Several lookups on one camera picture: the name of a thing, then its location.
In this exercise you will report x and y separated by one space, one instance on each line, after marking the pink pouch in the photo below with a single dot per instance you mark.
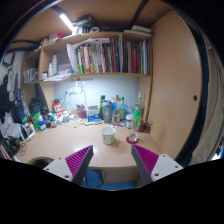
81 112

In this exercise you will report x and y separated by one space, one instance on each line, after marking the clear glass bottle white cap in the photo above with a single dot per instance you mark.
140 105

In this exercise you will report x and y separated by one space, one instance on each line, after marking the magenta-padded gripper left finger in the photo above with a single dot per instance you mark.
78 161

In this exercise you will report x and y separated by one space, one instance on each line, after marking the flat round red coaster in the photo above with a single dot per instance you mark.
128 140

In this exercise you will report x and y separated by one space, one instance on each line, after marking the red and white jar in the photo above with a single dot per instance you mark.
57 107

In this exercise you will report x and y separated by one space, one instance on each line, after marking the clear bottle with yellow cap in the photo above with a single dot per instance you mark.
116 111

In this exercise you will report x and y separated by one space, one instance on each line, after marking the white power strip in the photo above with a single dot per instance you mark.
74 91

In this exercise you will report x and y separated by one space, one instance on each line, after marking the blue and white carton box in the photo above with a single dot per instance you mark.
93 114

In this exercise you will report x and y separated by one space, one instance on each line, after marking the photo frame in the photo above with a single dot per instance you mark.
28 131

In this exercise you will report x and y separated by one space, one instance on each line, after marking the white cup with green rim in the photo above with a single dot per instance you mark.
108 135

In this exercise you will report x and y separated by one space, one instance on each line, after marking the grey shaker bottle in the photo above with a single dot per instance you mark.
107 112

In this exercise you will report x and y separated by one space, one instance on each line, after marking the wooden shelf unit with books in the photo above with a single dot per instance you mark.
110 56

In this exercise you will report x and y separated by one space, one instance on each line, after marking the clear green-capped water bottle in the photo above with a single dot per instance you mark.
135 123

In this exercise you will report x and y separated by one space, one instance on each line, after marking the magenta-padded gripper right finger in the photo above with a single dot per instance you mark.
150 160

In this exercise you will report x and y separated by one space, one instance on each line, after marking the light blue brush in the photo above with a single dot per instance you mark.
93 122

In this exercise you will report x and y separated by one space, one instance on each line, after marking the green plastic bottle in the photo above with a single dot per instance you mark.
102 105

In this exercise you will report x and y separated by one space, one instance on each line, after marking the hanging dark clothes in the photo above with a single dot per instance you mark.
11 96

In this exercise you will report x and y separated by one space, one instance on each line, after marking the white LED light bar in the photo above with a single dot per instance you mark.
66 22

